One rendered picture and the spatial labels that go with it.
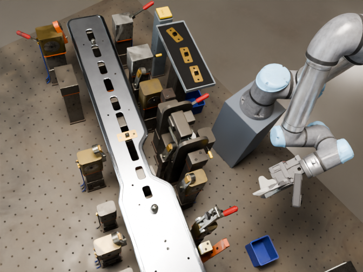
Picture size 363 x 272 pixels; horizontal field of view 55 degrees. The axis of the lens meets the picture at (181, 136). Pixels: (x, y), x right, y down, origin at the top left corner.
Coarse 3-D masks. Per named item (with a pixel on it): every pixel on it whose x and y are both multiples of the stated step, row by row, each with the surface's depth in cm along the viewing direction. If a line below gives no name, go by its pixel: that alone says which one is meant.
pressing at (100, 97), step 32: (96, 32) 172; (96, 64) 164; (96, 96) 156; (128, 96) 158; (128, 128) 151; (128, 160) 144; (128, 192) 138; (160, 192) 140; (128, 224) 133; (160, 224) 135; (160, 256) 129; (192, 256) 131
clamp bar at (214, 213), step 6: (210, 210) 120; (216, 210) 118; (222, 210) 120; (204, 216) 125; (210, 216) 116; (216, 216) 117; (198, 222) 130; (204, 222) 128; (210, 222) 122; (204, 228) 129
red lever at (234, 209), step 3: (231, 207) 127; (234, 207) 126; (237, 207) 127; (225, 210) 128; (228, 210) 127; (231, 210) 127; (234, 210) 126; (237, 210) 127; (222, 213) 128; (225, 213) 127; (228, 213) 127; (231, 213) 127; (222, 216) 128; (225, 216) 128; (201, 222) 130; (201, 225) 130
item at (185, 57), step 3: (180, 48) 154; (183, 48) 155; (186, 48) 155; (180, 51) 154; (183, 51) 154; (186, 51) 154; (183, 54) 153; (186, 54) 153; (189, 54) 154; (183, 57) 152; (186, 57) 153; (189, 57) 153; (186, 60) 152; (192, 60) 152
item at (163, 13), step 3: (156, 9) 164; (159, 9) 164; (162, 9) 164; (165, 9) 164; (168, 9) 164; (159, 12) 163; (162, 12) 163; (165, 12) 163; (168, 12) 163; (159, 15) 162; (162, 15) 162; (165, 15) 162; (168, 15) 163; (171, 15) 163; (162, 18) 162
